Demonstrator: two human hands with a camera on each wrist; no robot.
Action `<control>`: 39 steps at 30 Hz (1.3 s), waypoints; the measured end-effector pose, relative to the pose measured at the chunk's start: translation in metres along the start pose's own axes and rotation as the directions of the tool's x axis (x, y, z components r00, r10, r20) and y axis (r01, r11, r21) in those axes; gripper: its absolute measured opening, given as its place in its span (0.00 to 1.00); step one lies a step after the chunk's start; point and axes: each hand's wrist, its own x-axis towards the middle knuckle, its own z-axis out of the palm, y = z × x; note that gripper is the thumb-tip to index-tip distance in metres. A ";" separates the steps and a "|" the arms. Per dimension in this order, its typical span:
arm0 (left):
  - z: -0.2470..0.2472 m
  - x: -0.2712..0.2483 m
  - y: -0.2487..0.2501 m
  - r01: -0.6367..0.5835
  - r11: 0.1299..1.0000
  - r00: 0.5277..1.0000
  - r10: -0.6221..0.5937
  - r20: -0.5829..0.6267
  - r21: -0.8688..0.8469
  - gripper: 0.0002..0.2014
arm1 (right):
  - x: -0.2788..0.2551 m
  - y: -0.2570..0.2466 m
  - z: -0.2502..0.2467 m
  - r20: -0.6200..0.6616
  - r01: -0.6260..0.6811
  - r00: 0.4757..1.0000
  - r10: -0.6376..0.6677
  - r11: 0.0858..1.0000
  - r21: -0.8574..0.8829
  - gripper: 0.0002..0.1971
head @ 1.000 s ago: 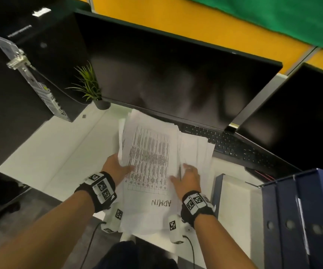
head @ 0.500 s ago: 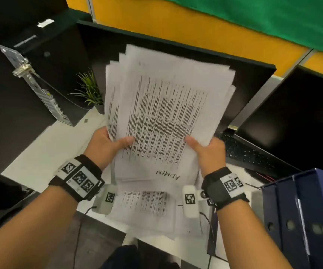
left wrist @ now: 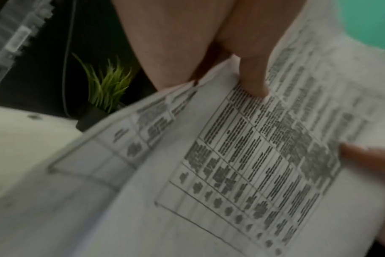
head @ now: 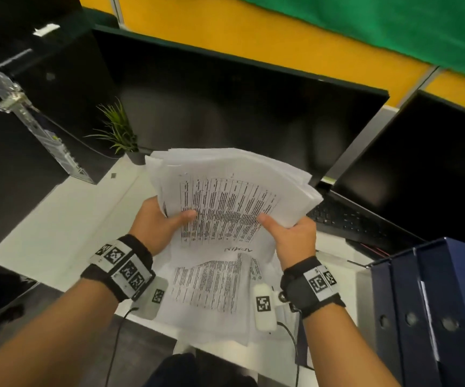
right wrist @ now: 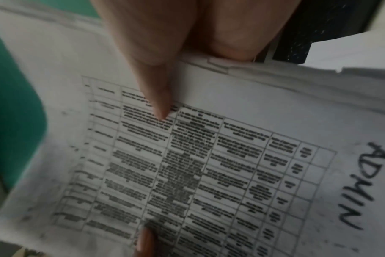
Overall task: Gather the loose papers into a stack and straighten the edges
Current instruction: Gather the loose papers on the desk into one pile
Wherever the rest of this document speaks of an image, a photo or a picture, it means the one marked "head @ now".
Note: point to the black computer tower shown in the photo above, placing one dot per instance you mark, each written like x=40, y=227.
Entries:
x=79, y=84

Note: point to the person's right forearm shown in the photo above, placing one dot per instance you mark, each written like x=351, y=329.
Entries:
x=345, y=350

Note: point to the yellow partition panel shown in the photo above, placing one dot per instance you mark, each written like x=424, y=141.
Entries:
x=236, y=36

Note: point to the smaller black monitor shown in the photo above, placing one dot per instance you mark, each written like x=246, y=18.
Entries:
x=426, y=173

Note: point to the black wristband with markers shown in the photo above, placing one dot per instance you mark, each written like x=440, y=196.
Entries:
x=95, y=274
x=297, y=294

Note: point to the person's dark clothing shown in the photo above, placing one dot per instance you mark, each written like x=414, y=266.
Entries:
x=192, y=370

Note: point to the person's left hand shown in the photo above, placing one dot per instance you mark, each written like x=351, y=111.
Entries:
x=152, y=229

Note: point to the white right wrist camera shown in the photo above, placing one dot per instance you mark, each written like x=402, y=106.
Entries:
x=264, y=306

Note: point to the person's left forearm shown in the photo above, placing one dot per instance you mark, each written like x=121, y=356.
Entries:
x=55, y=342

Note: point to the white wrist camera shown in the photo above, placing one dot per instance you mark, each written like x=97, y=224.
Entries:
x=264, y=306
x=150, y=300

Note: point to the green cloth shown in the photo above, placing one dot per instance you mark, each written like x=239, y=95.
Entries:
x=377, y=24

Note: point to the black side panel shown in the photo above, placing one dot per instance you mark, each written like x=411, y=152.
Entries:
x=10, y=177

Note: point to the black left wristband with markers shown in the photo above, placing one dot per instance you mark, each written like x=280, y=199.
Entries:
x=95, y=274

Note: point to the black keyboard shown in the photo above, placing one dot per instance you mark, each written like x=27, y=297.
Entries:
x=353, y=223

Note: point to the stack of white printed papers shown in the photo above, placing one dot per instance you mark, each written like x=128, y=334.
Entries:
x=224, y=173

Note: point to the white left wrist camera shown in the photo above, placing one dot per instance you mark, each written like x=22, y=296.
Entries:
x=150, y=300

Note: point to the grey partition post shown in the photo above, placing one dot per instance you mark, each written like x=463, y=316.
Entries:
x=369, y=132
x=117, y=12

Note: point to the black right wristband with markers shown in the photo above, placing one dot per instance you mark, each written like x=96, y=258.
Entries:
x=297, y=294

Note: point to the small green potted plant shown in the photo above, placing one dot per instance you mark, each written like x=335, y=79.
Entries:
x=121, y=137

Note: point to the person's right hand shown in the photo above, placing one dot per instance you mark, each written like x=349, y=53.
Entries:
x=297, y=245

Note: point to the large black monitor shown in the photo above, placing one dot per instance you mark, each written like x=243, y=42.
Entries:
x=236, y=104

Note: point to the white sticker on tower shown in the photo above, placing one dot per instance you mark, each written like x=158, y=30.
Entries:
x=46, y=29

